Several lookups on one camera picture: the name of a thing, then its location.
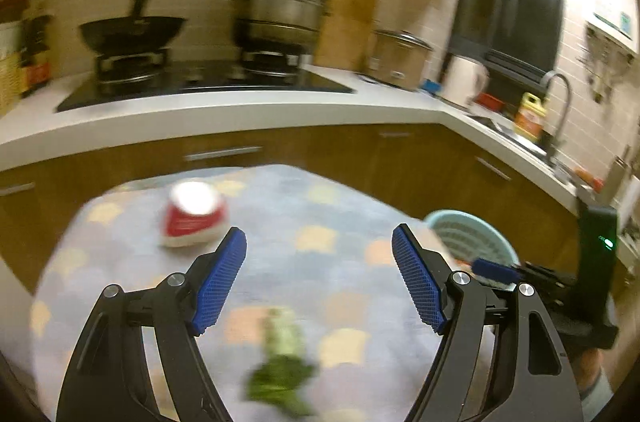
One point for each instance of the small blue item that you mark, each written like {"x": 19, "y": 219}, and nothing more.
{"x": 432, "y": 87}

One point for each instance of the steel rice cooker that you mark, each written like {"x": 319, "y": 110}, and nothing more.
{"x": 400, "y": 57}

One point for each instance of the steel kitchen sink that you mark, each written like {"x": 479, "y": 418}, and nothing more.
{"x": 500, "y": 127}

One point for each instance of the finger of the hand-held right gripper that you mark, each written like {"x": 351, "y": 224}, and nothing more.
{"x": 495, "y": 271}

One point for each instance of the black wok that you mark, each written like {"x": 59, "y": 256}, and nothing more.
{"x": 130, "y": 32}

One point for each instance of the small red item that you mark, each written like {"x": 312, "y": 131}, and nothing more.
{"x": 489, "y": 101}

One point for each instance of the black gas stove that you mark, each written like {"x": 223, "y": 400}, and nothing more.
{"x": 210, "y": 77}

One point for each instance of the yellow detergent bottle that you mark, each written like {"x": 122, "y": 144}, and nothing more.
{"x": 530, "y": 120}

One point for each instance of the steel kitchen faucet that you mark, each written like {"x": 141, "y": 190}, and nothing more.
{"x": 567, "y": 102}

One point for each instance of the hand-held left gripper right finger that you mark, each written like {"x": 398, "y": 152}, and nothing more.
{"x": 420, "y": 282}

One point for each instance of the person's right forearm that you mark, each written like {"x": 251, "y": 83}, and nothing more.
{"x": 590, "y": 372}

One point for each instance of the red paper cup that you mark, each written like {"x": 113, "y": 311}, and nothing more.
{"x": 192, "y": 222}

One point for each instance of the light green plastic basket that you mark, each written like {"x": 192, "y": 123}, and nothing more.
{"x": 465, "y": 234}

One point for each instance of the woven yellow basket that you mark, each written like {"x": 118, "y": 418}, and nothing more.
{"x": 10, "y": 67}

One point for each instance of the wooden cutting board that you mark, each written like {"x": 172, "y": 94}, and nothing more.
{"x": 350, "y": 32}

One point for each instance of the green leafy vegetable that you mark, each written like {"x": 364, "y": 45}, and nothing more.
{"x": 282, "y": 367}

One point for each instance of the wooden base cabinet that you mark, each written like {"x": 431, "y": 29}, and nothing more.
{"x": 125, "y": 172}

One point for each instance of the shell patterned tablecloth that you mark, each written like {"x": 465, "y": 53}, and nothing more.
{"x": 325, "y": 262}

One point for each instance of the white electric kettle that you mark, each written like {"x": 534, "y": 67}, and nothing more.
{"x": 462, "y": 80}

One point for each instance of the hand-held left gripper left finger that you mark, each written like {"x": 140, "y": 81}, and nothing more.
{"x": 220, "y": 282}

